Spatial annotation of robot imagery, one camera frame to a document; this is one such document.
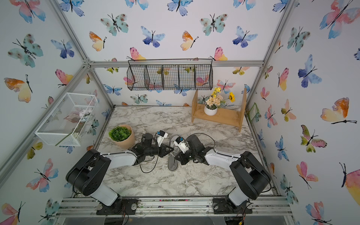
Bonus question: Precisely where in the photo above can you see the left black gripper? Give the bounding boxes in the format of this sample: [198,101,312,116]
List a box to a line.
[144,143,173,158]

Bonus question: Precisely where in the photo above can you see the grey canvas sneaker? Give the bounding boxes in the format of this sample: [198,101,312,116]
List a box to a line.
[168,135,181,172]

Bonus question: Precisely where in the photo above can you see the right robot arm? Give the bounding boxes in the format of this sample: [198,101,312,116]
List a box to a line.
[173,135,272,206]

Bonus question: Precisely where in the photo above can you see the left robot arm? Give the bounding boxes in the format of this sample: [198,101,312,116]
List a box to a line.
[66,130,174,206]

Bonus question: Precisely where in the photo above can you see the green plant in terracotta pot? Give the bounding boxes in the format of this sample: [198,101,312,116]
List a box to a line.
[108,125,135,149]

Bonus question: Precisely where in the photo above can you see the wooden shelf rack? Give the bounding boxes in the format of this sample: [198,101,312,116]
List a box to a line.
[191,88,247,133]

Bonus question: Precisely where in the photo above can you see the flowers in white pot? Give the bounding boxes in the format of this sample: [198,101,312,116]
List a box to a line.
[203,87,226,116]

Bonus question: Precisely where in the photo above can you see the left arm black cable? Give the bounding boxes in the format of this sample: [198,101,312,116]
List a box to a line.
[139,153,159,174]

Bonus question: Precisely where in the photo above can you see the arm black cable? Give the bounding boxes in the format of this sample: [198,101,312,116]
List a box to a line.
[193,133,217,150]
[139,153,159,174]

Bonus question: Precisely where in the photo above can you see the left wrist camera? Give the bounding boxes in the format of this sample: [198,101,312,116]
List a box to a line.
[157,130,168,147]

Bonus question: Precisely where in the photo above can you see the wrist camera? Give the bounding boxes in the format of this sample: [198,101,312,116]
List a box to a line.
[173,136,189,153]
[157,130,168,147]

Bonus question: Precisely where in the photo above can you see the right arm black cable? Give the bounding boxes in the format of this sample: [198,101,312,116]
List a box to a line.
[193,133,217,150]

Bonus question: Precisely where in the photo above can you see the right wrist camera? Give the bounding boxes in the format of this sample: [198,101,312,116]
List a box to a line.
[173,136,189,153]

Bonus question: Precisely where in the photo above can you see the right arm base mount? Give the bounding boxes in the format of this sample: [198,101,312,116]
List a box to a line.
[212,196,253,214]

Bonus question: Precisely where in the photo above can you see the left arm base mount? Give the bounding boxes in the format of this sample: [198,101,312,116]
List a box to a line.
[96,197,139,216]

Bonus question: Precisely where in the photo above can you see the green framed wall card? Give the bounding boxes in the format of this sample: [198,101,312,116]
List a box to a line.
[247,103,261,122]

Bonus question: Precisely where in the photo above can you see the black wire wall basket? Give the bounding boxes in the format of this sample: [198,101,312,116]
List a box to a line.
[125,58,213,91]

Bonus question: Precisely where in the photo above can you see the white mesh wall basket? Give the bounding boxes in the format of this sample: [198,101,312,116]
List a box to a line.
[35,92,99,147]

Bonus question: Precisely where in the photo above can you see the aluminium front rail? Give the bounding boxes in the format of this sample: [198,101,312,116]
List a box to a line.
[56,196,293,218]

